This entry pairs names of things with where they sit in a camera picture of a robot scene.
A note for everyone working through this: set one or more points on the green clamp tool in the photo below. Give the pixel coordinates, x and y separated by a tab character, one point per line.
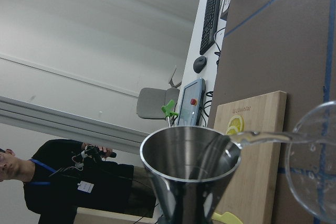
169	112

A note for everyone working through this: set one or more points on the person in black shirt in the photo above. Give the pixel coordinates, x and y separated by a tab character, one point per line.
64	175

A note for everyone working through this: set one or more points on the steel cocktail jigger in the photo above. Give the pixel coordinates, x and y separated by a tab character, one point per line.
189	168

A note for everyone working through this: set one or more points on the grey office chair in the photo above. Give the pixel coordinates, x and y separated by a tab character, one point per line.
150	100

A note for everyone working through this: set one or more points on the clear wine glass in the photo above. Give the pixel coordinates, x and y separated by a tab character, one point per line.
310	166

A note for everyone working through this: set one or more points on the black keyboard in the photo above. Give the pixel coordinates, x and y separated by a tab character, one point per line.
209	25

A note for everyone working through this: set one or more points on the blue teach pendant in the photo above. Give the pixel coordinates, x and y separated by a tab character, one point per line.
191	103

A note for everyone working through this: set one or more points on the bamboo cutting board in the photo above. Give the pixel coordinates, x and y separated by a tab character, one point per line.
251	191

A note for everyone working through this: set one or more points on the black computer mouse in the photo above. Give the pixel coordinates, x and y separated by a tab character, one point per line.
199	64

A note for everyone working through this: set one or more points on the yellow plastic knife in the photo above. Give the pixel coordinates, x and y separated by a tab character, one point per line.
227	218

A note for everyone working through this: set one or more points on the lemon slice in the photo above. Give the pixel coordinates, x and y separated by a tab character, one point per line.
231	130
236	122

